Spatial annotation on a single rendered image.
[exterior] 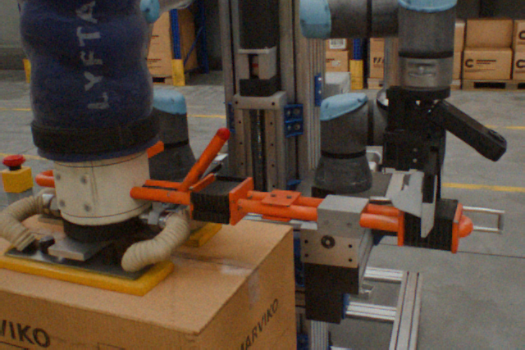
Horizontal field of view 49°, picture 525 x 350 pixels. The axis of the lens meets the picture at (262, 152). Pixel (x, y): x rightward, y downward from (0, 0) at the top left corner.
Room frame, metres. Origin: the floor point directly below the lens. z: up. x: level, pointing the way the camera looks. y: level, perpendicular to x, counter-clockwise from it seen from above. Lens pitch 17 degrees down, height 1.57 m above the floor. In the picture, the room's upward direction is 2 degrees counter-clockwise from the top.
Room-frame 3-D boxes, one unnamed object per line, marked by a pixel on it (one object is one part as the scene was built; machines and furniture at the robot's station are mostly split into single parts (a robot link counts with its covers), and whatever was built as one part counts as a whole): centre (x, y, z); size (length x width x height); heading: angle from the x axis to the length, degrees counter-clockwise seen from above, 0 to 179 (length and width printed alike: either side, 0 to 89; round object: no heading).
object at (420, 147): (0.81, -0.23, 1.34); 0.09 x 0.08 x 0.12; 66
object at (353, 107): (1.41, -0.21, 1.20); 0.13 x 0.12 x 0.14; 80
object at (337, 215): (0.85, -0.12, 1.19); 0.07 x 0.07 x 0.04; 66
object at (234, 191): (0.93, 0.07, 1.20); 0.10 x 0.08 x 0.06; 156
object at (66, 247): (1.04, 0.30, 1.13); 0.34 x 0.25 x 0.06; 66
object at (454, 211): (0.79, -0.24, 1.20); 0.08 x 0.07 x 0.05; 66
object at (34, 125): (1.04, 0.30, 1.31); 0.23 x 0.23 x 0.04
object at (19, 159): (1.78, 0.80, 1.02); 0.07 x 0.07 x 0.04
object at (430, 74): (0.80, -0.23, 1.43); 0.08 x 0.08 x 0.05
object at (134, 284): (0.95, 0.34, 1.09); 0.34 x 0.10 x 0.05; 66
